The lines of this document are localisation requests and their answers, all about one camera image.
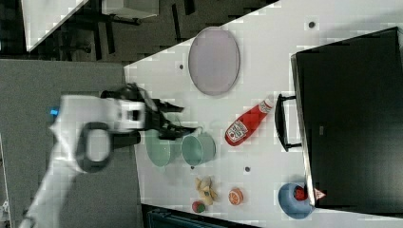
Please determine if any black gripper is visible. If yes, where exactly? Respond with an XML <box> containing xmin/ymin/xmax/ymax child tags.
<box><xmin>117</xmin><ymin>83</ymin><xmax>197</xmax><ymax>141</ymax></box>

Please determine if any red plush ketchup bottle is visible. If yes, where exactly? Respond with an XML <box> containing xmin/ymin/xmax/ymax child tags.
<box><xmin>224</xmin><ymin>95</ymin><xmax>274</xmax><ymax>146</ymax></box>

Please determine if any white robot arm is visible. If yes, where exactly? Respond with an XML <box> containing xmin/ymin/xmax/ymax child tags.
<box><xmin>18</xmin><ymin>83</ymin><xmax>196</xmax><ymax>228</ymax></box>

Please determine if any black toaster oven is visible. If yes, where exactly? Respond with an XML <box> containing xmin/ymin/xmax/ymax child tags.
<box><xmin>291</xmin><ymin>27</ymin><xmax>403</xmax><ymax>218</ymax></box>

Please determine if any green oval colander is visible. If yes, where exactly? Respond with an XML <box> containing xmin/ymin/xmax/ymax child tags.
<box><xmin>145</xmin><ymin>129</ymin><xmax>182</xmax><ymax>167</ymax></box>

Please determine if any green metal cup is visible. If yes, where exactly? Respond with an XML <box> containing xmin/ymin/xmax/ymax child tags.
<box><xmin>181</xmin><ymin>126</ymin><xmax>216</xmax><ymax>166</ymax></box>

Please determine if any purple round plate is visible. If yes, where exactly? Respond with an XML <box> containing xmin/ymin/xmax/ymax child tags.
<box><xmin>188</xmin><ymin>27</ymin><xmax>240</xmax><ymax>96</ymax></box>

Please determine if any plush peeled banana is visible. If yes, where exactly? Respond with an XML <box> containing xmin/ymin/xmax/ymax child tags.
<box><xmin>195</xmin><ymin>177</ymin><xmax>218</xmax><ymax>205</ymax></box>

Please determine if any red plush strawberry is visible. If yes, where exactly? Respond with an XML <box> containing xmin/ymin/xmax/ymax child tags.
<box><xmin>192</xmin><ymin>201</ymin><xmax>205</xmax><ymax>213</ymax></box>

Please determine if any plush orange slice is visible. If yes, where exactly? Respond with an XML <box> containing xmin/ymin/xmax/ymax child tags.
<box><xmin>228</xmin><ymin>188</ymin><xmax>243</xmax><ymax>205</ymax></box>

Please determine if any red toy in cup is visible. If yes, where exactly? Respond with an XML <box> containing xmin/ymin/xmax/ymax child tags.
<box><xmin>294</xmin><ymin>186</ymin><xmax>308</xmax><ymax>201</ymax></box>

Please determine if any blue cup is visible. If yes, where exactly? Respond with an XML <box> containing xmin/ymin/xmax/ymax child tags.
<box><xmin>278</xmin><ymin>183</ymin><xmax>315</xmax><ymax>219</ymax></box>

